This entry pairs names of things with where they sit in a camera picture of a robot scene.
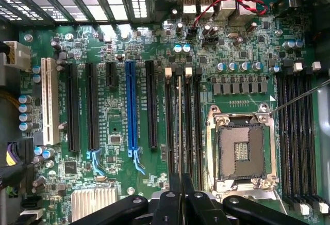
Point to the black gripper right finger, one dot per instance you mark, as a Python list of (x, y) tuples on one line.
[(198, 209)]

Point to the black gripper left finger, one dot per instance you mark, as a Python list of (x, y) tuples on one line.
[(170, 209)]

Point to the black RAM slot white latches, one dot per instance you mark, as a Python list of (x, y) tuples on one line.
[(311, 132), (169, 119), (291, 132), (189, 119)]

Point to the silver socket cover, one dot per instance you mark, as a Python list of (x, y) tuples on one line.
[(232, 187)]

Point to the silver finned chipset heatsink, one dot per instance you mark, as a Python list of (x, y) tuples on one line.
[(92, 204)]

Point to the CPU socket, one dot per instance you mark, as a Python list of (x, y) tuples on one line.
[(245, 145)]

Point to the green motherboard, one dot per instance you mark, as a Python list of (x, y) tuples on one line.
[(116, 121)]

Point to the long black expansion slot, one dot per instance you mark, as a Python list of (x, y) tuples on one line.
[(151, 106), (73, 106), (92, 106)]

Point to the blue expansion slot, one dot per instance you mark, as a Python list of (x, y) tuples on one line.
[(132, 106)]

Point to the short black expansion slot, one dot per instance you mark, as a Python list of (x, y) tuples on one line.
[(111, 75)]

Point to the thin steel locking lever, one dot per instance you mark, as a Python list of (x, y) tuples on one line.
[(296, 98)]

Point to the open grey PC case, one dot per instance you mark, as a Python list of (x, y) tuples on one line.
[(324, 132)]

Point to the white expansion slot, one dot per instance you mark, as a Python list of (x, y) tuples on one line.
[(50, 101)]

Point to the white power connector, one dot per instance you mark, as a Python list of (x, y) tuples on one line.
[(20, 54)]

